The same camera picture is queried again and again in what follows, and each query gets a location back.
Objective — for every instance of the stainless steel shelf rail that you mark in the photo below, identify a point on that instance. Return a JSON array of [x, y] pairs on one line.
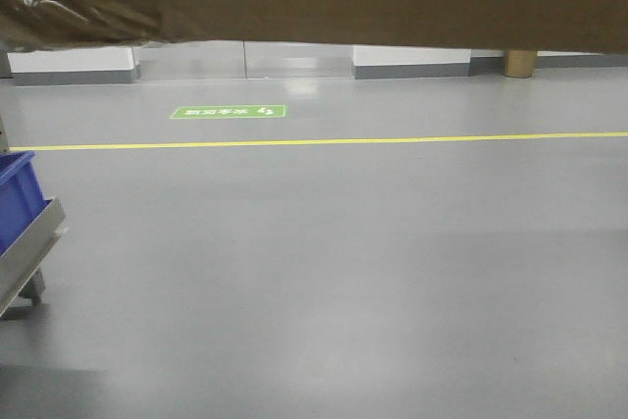
[[21, 275]]

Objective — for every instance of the blue bin lower left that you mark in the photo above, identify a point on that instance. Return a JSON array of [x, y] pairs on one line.
[[22, 199]]

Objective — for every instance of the green floor sign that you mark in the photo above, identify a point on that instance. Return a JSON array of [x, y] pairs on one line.
[[229, 112]]

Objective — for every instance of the brown cardboard tube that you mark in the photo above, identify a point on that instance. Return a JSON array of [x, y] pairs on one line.
[[519, 64]]

